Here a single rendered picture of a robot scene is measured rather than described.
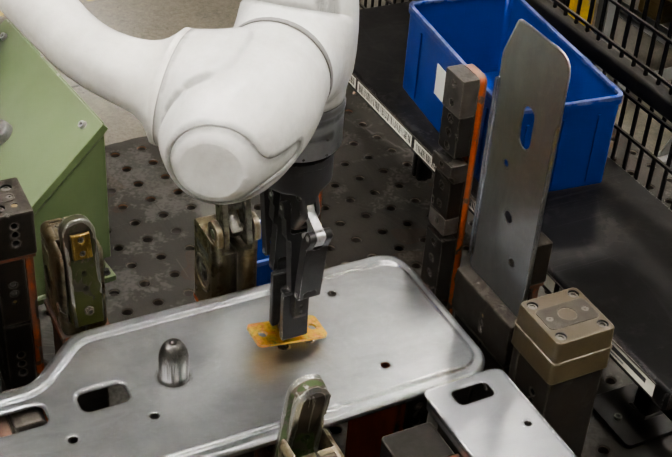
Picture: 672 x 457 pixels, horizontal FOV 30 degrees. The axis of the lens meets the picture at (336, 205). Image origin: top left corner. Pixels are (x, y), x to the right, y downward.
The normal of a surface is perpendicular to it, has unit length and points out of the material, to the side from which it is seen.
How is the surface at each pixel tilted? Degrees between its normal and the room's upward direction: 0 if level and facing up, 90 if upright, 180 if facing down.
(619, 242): 0
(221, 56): 5
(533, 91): 90
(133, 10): 0
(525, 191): 90
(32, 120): 42
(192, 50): 12
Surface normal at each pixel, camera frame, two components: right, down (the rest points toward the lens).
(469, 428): 0.06, -0.82
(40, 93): -0.51, -0.42
